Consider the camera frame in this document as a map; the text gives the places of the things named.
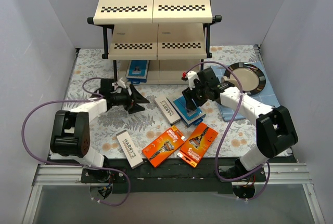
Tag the dark rimmed plate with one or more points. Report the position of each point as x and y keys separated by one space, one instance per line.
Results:
x=252 y=78

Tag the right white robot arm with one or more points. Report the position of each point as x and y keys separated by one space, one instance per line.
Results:
x=275 y=131

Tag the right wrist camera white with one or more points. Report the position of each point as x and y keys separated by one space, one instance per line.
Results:
x=190 y=76

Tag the beige three-tier shelf rack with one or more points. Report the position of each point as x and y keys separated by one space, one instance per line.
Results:
x=171 y=35

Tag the orange gillette razor pack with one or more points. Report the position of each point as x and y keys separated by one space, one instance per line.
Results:
x=163 y=146
x=195 y=147

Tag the beige ceramic mug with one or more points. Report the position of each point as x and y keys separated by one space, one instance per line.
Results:
x=229 y=81

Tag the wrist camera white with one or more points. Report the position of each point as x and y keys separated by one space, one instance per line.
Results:
x=190 y=76
x=119 y=84

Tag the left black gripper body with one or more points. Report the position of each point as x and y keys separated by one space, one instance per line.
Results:
x=130 y=99

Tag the blue razor box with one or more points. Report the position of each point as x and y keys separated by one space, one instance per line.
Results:
x=137 y=71
x=188 y=112

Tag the white harry's box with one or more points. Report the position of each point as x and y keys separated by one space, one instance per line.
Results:
x=168 y=111
x=131 y=152

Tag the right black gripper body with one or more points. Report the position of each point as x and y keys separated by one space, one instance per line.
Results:
x=191 y=95

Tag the floral table mat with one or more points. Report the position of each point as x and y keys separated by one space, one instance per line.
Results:
x=144 y=127

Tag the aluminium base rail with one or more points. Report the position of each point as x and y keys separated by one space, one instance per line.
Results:
x=174 y=176

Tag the white Harry's box front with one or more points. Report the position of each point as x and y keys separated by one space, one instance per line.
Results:
x=131 y=152

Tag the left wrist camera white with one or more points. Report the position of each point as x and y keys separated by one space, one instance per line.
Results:
x=119 y=84

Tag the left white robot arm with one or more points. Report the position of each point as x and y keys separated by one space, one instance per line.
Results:
x=71 y=129

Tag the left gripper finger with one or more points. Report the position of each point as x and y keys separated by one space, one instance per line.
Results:
x=135 y=108
x=136 y=96

